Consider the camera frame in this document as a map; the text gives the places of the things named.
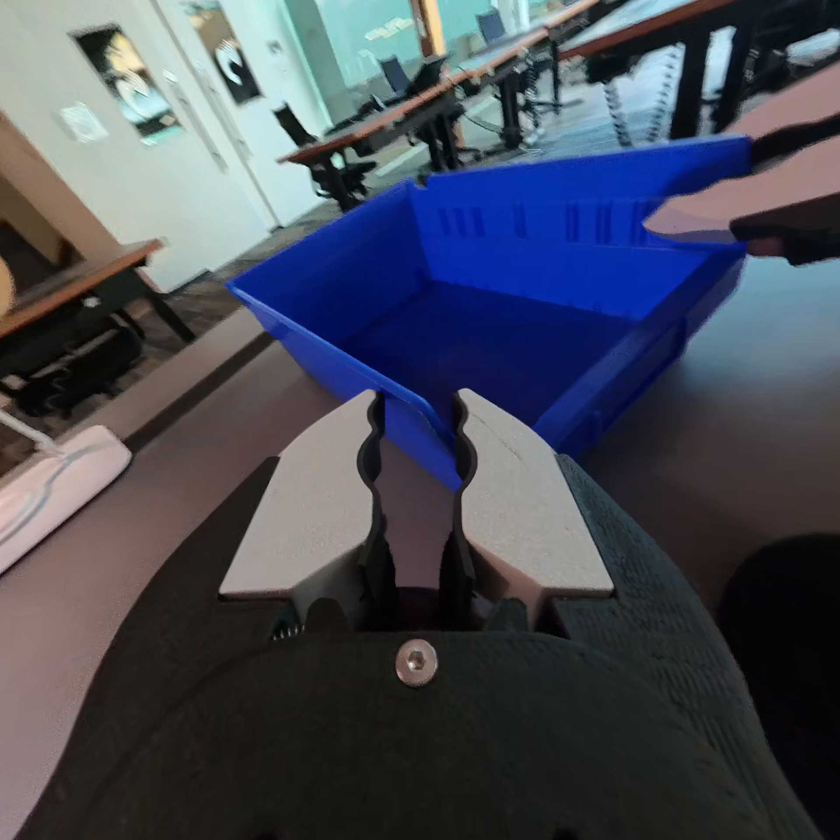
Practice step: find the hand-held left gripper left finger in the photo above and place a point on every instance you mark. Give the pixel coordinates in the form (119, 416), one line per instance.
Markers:
(308, 518)

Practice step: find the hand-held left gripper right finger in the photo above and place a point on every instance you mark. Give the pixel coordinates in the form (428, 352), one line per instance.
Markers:
(531, 525)

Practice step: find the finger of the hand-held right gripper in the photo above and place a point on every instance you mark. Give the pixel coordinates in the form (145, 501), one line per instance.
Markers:
(754, 200)
(800, 105)

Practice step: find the blue plastic bin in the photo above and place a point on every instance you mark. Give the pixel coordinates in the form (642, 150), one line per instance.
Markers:
(525, 328)

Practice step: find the wooden office desk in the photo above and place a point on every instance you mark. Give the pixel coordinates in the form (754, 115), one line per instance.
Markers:
(505, 49)
(79, 275)
(643, 29)
(367, 128)

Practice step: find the white document stand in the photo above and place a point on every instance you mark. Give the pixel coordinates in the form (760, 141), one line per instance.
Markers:
(72, 472)

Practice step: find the wooden instruction board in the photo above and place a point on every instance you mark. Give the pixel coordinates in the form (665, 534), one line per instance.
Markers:
(5, 289)

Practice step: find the white door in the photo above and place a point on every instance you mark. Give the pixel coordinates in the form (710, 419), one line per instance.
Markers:
(190, 151)
(262, 131)

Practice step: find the paper wall notice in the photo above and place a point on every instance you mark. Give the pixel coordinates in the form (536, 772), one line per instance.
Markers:
(84, 123)

